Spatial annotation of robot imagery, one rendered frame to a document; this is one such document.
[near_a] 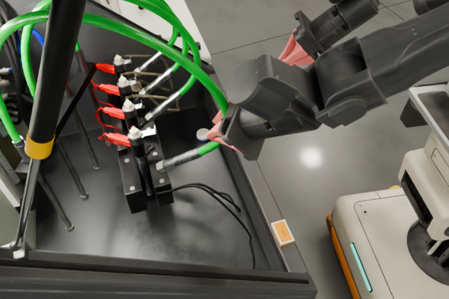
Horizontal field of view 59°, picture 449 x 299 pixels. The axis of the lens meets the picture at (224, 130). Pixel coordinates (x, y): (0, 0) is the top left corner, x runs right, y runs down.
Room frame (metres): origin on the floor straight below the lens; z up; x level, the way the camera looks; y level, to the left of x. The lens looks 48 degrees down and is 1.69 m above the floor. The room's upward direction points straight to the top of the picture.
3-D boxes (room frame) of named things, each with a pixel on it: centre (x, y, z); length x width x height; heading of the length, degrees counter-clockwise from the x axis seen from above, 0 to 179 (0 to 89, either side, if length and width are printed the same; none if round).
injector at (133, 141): (0.52, 0.17, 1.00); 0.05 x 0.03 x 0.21; 108
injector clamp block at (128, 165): (0.63, 0.21, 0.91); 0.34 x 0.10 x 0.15; 18
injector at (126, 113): (0.60, 0.19, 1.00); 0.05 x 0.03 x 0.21; 108
